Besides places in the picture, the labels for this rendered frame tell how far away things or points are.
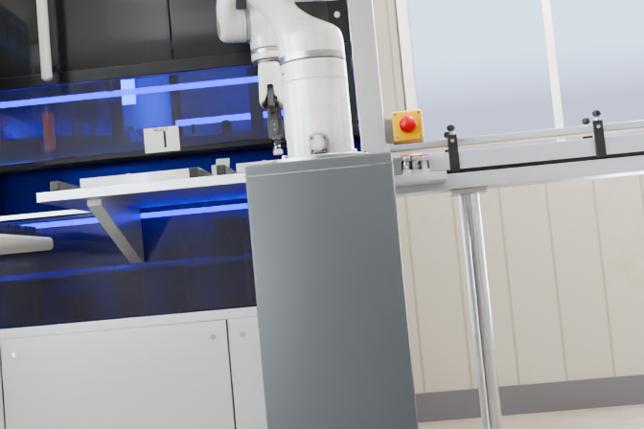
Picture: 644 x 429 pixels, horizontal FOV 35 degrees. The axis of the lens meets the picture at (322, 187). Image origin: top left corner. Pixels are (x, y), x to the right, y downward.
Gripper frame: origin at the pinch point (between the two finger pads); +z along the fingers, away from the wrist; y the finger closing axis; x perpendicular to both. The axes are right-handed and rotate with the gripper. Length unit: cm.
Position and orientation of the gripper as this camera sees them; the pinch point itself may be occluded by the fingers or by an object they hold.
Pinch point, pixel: (275, 129)
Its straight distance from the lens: 236.4
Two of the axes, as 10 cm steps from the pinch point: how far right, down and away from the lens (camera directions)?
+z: 0.9, 9.9, -0.8
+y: -0.6, -0.7, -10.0
